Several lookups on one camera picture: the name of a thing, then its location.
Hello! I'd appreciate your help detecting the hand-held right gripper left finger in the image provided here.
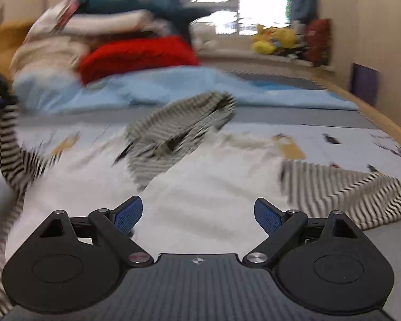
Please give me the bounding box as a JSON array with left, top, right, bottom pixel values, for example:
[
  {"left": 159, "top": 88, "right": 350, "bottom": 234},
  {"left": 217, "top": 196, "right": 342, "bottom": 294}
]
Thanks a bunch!
[{"left": 37, "top": 195, "right": 155, "bottom": 270}]

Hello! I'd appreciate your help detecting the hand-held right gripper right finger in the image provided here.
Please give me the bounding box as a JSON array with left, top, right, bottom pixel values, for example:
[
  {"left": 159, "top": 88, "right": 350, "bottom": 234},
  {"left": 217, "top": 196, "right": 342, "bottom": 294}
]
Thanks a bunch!
[{"left": 242, "top": 197, "right": 357, "bottom": 270}]

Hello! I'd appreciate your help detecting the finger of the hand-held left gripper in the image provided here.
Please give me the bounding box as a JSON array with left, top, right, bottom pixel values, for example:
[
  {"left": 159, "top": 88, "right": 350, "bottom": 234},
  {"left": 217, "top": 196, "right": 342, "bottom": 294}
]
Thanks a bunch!
[{"left": 0, "top": 95, "right": 19, "bottom": 113}]

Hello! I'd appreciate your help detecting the black white striped hoodie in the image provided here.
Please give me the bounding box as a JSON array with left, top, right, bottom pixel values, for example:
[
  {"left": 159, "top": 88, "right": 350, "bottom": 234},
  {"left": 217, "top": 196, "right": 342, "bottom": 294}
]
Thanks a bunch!
[{"left": 0, "top": 90, "right": 401, "bottom": 319}]

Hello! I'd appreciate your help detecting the wooden headboard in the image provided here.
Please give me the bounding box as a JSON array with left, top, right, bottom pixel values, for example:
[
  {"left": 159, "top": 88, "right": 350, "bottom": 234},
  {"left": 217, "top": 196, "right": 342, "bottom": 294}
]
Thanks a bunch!
[{"left": 0, "top": 20, "right": 31, "bottom": 84}]

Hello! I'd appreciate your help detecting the white pink folded cloth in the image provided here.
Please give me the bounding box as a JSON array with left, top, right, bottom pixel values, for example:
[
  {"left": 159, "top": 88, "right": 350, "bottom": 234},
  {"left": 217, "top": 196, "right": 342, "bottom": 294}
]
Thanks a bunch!
[{"left": 27, "top": 0, "right": 81, "bottom": 37}]

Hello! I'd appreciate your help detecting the white folded quilt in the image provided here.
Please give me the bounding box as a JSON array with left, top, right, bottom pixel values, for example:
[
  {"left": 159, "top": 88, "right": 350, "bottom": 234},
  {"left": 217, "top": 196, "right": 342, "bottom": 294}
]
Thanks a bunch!
[{"left": 63, "top": 10, "right": 154, "bottom": 37}]

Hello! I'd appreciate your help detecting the blue cloth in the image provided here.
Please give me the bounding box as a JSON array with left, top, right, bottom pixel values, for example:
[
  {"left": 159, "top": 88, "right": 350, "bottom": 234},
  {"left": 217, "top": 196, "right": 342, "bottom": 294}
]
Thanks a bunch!
[{"left": 250, "top": 80, "right": 321, "bottom": 91}]

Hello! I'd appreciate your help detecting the dark teal shark plush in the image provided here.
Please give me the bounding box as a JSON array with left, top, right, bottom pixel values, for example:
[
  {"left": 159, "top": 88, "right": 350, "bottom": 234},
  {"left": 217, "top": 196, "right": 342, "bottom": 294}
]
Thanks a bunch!
[{"left": 77, "top": 0, "right": 204, "bottom": 38}]

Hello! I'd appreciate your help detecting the red quilt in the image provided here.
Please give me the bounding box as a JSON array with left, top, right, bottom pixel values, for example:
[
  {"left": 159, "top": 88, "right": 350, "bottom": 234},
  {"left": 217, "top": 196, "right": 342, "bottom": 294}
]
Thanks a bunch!
[{"left": 78, "top": 36, "right": 201, "bottom": 84}]

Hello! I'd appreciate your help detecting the light blue sheet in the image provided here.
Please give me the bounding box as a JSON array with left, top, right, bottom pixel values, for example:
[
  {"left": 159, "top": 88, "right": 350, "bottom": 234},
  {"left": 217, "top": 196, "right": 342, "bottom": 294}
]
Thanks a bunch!
[{"left": 13, "top": 67, "right": 359, "bottom": 114}]

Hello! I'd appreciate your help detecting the white window sill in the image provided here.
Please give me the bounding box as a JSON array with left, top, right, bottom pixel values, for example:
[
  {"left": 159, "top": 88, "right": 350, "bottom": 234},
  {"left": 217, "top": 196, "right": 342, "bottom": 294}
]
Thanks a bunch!
[{"left": 197, "top": 48, "right": 335, "bottom": 73}]

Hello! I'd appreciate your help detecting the yellow duck plush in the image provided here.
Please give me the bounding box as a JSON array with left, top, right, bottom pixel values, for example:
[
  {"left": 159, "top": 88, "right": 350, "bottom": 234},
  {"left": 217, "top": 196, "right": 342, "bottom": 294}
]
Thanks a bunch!
[{"left": 252, "top": 25, "right": 281, "bottom": 56}]

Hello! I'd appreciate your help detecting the yellow round plush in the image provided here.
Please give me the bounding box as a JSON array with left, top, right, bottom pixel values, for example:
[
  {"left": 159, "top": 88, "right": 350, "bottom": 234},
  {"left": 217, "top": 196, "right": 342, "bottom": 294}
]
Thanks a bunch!
[{"left": 277, "top": 28, "right": 305, "bottom": 52}]

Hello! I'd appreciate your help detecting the red cushion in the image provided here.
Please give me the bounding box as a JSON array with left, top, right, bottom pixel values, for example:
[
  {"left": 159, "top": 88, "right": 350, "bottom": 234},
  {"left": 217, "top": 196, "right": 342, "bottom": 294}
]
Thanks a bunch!
[{"left": 304, "top": 18, "right": 331, "bottom": 67}]

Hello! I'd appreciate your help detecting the white bear plush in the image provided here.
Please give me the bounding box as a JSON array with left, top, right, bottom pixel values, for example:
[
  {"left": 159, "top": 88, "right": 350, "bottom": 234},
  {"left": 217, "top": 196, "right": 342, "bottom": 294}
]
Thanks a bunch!
[{"left": 190, "top": 23, "right": 218, "bottom": 49}]

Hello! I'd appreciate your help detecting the window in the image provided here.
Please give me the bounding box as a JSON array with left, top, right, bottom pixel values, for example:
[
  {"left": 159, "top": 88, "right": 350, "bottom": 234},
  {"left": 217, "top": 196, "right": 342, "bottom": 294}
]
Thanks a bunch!
[{"left": 180, "top": 0, "right": 292, "bottom": 35}]

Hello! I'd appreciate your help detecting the wooden bed side rail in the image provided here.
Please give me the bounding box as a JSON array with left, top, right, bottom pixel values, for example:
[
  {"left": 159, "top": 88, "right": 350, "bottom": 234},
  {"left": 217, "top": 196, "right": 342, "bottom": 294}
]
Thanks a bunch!
[{"left": 311, "top": 74, "right": 401, "bottom": 164}]

